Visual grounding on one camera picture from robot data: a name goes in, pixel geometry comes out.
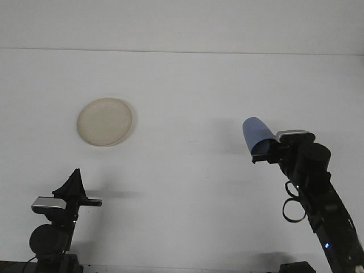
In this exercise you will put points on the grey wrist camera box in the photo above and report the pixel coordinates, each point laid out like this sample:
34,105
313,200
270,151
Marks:
295,136
47,203

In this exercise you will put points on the pale round plate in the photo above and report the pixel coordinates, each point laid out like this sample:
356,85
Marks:
105,122

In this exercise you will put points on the pale blue cup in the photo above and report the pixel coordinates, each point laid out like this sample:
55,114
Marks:
256,130

